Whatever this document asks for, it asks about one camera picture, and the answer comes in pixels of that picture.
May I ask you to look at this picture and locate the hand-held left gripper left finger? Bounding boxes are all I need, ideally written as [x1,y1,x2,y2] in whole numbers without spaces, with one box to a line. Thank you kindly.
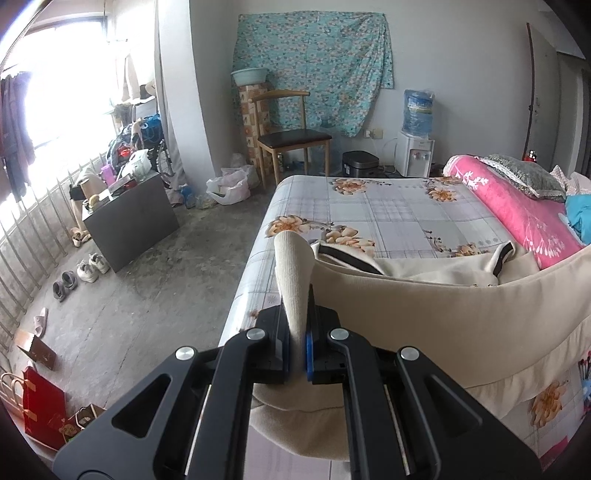
[53,302,291,480]

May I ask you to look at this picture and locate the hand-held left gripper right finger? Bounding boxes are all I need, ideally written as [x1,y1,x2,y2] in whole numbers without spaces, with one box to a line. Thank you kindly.
[302,284,541,480]

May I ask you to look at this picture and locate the beige zip jacket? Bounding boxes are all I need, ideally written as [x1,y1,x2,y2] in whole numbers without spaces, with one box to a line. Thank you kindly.
[249,231,591,460]

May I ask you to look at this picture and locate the dark hanging clothes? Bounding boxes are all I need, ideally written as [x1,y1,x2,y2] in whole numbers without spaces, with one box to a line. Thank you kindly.
[0,71,37,201]

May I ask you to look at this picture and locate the bed with checked floral sheet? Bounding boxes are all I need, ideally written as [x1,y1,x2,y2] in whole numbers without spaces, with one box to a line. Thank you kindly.
[217,174,591,480]

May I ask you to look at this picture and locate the white plastic bag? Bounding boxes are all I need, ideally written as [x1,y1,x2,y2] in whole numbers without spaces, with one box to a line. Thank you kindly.
[205,166,252,206]

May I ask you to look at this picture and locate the dark grey cabinet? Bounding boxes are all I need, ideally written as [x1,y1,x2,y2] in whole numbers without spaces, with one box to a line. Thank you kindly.
[82,171,180,274]

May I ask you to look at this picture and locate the black rice cooker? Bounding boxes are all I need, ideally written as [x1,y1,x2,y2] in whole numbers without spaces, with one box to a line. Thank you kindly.
[342,150,380,177]

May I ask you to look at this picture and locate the brown paper bag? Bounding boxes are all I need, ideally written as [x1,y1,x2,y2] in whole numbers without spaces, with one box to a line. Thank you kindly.
[60,404,109,444]

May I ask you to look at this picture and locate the wooden chair with dark seat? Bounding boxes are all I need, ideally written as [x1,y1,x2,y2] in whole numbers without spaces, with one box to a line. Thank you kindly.
[249,90,333,188]

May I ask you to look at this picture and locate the white water dispenser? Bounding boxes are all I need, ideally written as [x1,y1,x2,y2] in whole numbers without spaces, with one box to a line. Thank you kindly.
[396,131,436,178]

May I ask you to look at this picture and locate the patterned tiled stand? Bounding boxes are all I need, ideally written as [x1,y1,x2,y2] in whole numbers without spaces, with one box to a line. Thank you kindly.
[238,84,271,174]

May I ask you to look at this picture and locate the red gift bag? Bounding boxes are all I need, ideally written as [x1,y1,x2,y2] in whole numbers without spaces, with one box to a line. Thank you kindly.
[0,367,68,450]

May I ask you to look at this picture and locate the brown cardboard box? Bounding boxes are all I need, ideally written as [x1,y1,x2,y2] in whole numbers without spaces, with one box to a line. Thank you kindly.
[14,330,58,371]

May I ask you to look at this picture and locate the pile of bags and clutter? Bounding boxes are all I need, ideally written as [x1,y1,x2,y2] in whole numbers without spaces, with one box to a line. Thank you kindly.
[106,115,162,185]

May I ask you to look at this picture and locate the pink floral blanket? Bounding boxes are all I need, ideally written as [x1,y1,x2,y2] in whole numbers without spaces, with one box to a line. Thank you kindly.
[443,154,591,398]

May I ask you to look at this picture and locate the green plastic basin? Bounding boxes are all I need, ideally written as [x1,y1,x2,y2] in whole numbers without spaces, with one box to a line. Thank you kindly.
[231,68,269,87]

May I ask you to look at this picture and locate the grey patterned pillow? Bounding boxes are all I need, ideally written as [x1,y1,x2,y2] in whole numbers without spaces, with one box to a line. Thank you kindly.
[480,154,568,203]

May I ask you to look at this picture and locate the blue printed cloth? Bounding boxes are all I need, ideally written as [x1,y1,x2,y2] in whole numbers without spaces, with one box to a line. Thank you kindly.
[564,194,591,245]

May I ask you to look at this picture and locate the beige hanging garment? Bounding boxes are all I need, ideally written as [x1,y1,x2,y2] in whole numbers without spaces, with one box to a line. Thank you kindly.
[121,51,144,101]

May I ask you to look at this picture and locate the pale pink patterned cloth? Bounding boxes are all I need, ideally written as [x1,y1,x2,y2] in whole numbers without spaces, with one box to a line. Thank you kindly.
[551,165,591,197]

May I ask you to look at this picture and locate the door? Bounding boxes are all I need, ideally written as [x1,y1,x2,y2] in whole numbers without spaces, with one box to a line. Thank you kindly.
[529,23,591,178]

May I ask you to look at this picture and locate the dark wooden pole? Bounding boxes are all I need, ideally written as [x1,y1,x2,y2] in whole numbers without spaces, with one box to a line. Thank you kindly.
[527,23,537,153]

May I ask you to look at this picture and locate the teal floral wall cloth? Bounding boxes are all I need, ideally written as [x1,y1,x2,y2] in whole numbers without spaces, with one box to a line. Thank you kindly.
[232,11,395,138]

